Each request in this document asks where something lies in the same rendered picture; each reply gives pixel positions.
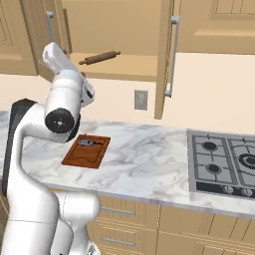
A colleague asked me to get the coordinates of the tan base cabinet door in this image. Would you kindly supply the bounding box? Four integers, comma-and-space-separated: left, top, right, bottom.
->
156, 204, 255, 255

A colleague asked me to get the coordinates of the tan open wall cabinet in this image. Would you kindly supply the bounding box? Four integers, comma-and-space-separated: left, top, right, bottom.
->
61, 0, 167, 83

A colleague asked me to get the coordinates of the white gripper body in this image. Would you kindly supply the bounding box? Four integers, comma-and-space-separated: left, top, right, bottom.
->
41, 41, 76, 74

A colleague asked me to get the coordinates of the grey bar door handle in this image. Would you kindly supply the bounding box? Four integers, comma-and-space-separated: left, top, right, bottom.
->
46, 11, 56, 44
164, 15, 180, 99

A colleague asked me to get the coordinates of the grey drawer handle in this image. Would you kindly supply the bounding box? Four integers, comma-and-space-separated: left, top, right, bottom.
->
101, 235, 136, 248
100, 205, 136, 216

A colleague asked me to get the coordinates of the grey wall socket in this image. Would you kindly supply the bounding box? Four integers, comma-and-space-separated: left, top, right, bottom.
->
133, 89, 149, 112

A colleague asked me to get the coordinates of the grey piece of meat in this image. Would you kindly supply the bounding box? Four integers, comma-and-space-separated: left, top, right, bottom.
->
79, 138, 98, 148

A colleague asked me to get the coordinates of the tan drawer front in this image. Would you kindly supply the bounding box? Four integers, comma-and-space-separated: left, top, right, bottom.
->
87, 222, 159, 255
96, 194, 160, 230

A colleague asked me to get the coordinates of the grey gas hob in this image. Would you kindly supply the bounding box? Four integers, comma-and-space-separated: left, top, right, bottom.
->
186, 128, 255, 202

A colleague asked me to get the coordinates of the wooden rolling pin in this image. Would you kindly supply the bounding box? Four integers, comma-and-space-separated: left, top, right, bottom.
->
78, 50, 122, 66

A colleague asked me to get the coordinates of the brown wooden cutting board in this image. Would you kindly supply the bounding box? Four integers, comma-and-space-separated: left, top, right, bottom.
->
61, 133, 112, 170

